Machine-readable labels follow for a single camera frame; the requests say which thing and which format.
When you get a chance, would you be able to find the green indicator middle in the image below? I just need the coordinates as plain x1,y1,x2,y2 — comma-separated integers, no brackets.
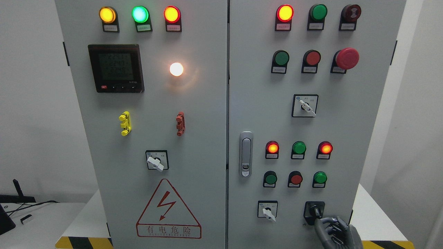
291,141,307,160

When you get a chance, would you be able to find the red push button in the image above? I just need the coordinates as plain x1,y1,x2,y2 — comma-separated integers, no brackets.
301,49,321,74
287,171,303,188

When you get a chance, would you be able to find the black cable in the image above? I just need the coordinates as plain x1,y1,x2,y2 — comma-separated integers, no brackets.
4,200,60,218

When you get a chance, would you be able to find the green lit indicator light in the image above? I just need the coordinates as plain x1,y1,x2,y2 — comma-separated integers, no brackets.
132,5,152,33

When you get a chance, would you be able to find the black digital power meter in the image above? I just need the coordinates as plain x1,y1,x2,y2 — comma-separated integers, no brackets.
88,44,145,93

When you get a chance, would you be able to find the red lit indicator top right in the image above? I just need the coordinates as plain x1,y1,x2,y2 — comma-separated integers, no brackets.
275,4,294,31

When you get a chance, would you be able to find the green push button upper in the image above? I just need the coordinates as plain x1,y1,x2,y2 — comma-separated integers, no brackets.
271,49,289,74

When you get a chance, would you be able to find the green push button lower left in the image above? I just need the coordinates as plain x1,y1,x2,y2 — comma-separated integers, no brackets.
263,170,278,188

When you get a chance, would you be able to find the silver door latch handle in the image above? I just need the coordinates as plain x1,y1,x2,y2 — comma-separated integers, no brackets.
239,131,253,177

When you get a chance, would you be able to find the green indicator top right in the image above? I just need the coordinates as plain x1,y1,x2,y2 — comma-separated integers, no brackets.
307,4,328,30

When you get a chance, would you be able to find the red lit indicator middle right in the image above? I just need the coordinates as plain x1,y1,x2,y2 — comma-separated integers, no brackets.
316,141,333,160

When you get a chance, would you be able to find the white selector switch upper right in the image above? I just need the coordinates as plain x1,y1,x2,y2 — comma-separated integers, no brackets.
291,94,319,118

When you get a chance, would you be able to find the grey electrical cabinet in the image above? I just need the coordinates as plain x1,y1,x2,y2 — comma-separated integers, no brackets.
55,0,406,249

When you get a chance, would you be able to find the red terminal connector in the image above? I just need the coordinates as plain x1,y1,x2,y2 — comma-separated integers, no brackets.
175,111,186,137

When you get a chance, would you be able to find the red lit indicator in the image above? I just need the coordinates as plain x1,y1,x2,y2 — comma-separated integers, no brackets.
265,140,279,159
275,4,294,31
316,141,333,160

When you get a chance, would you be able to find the orange indicator light left door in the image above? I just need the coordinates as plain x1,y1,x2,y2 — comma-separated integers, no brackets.
164,5,182,33

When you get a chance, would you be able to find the dark red buzzer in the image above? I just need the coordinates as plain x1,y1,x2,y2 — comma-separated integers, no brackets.
339,4,361,30

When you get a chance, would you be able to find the white selector switch left door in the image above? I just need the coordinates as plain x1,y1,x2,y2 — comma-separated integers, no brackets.
145,150,169,172

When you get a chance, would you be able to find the red emergency stop button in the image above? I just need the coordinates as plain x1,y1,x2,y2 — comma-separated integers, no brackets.
330,47,360,74

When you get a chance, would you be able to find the red lit indicator middle left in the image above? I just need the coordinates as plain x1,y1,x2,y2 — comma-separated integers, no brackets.
265,140,279,159

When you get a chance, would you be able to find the white selector switch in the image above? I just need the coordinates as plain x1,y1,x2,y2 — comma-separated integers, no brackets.
291,94,319,118
257,200,278,222

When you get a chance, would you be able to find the black rotary knob switch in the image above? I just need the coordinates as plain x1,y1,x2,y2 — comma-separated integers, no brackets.
304,201,325,226

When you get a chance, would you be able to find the white glowing lamp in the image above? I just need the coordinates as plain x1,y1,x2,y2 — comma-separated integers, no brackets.
169,62,184,77

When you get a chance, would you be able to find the black monitor corner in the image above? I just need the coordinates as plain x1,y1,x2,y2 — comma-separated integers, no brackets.
0,205,16,235

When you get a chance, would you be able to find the green push button lower right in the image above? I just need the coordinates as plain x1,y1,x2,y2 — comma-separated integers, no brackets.
312,171,327,188

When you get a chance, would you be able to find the yellow terminal connector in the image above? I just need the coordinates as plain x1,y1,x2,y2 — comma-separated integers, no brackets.
119,111,132,137

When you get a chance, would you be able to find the red push button lower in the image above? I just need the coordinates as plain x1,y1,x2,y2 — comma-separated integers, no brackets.
287,171,303,188

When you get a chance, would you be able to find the black device with antenna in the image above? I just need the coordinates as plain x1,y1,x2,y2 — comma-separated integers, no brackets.
0,179,36,203

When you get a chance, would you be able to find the red push button upper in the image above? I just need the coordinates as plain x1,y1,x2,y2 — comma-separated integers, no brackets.
301,49,321,74

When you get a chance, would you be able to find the yellow indicator light top left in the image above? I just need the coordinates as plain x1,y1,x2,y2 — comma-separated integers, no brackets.
99,6,120,33

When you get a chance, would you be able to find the red electrical hazard sticker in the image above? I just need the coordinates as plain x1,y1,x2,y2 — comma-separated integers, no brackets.
136,178,201,239

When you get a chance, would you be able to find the green push button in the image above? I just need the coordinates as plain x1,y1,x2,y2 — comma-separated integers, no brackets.
312,171,327,188
263,170,278,188
271,49,289,74

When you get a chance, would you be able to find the white selector switch lower right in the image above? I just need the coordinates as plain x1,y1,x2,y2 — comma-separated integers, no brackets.
257,200,278,222

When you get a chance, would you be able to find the small black white adapter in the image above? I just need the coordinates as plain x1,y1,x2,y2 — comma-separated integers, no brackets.
20,214,33,225

